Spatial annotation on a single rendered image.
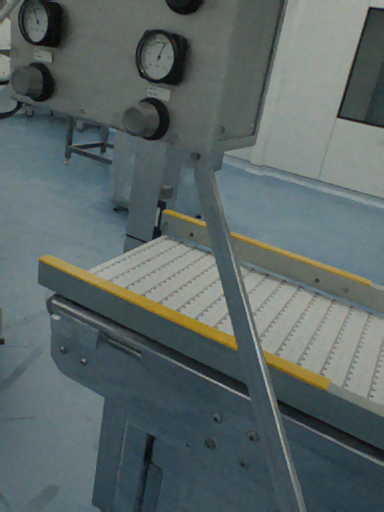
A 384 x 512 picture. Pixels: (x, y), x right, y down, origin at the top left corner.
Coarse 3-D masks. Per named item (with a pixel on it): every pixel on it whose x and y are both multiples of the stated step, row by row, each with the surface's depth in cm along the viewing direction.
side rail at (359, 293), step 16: (160, 224) 76; (176, 224) 74; (192, 224) 73; (192, 240) 74; (208, 240) 72; (240, 256) 71; (256, 256) 69; (272, 256) 68; (288, 272) 68; (304, 272) 66; (320, 272) 65; (320, 288) 66; (336, 288) 65; (352, 288) 64; (368, 288) 63; (368, 304) 63
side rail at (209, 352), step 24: (48, 288) 53; (72, 288) 51; (96, 288) 49; (120, 312) 48; (144, 312) 47; (168, 336) 46; (192, 336) 45; (216, 360) 44; (240, 360) 43; (288, 384) 41; (312, 408) 41; (336, 408) 40; (360, 408) 39; (360, 432) 39
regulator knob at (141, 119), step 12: (156, 96) 36; (168, 96) 35; (132, 108) 34; (144, 108) 35; (156, 108) 36; (132, 120) 35; (144, 120) 34; (156, 120) 35; (168, 120) 36; (132, 132) 35; (144, 132) 35; (156, 132) 36
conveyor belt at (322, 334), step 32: (128, 256) 66; (160, 256) 68; (192, 256) 70; (128, 288) 57; (160, 288) 59; (192, 288) 60; (256, 288) 64; (288, 288) 65; (224, 320) 54; (256, 320) 56; (288, 320) 57; (320, 320) 59; (352, 320) 60; (288, 352) 51; (320, 352) 52; (352, 352) 53; (352, 384) 47
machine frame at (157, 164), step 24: (144, 144) 75; (144, 168) 76; (168, 168) 76; (144, 192) 78; (144, 216) 79; (144, 240) 80; (120, 408) 96; (120, 432) 98; (120, 456) 100; (96, 480) 106; (96, 504) 109
